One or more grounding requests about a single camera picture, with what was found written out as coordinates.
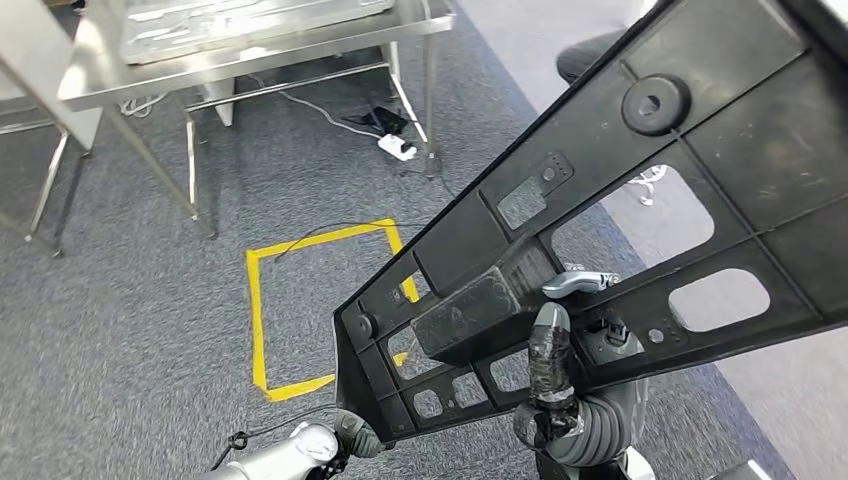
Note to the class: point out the large steel workbench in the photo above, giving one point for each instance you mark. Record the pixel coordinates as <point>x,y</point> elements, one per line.
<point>265,69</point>

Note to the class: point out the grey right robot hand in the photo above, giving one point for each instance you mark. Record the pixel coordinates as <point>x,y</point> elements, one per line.
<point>550,358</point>

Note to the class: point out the long black plastic frame part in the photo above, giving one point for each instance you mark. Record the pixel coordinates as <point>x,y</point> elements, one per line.
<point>729,146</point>

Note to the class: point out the yellow floor tape square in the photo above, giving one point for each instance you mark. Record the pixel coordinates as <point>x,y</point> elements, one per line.
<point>255,318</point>

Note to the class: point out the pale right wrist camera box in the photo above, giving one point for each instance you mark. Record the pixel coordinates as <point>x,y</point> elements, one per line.
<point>742,472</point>

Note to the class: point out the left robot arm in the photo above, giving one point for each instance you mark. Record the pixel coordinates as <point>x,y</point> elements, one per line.
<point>285,457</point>

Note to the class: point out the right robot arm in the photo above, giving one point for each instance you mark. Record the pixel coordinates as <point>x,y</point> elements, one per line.
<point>596,437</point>

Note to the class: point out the black power adapter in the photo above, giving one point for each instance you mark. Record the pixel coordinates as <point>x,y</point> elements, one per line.
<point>381,120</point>

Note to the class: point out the white power strip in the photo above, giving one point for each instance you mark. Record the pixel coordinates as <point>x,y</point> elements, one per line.
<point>397,147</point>

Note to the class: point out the smaller steel table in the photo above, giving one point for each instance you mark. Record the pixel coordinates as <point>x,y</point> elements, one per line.
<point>46,79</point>

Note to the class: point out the stamped metal plate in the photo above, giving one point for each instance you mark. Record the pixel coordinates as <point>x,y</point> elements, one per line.
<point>252,26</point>

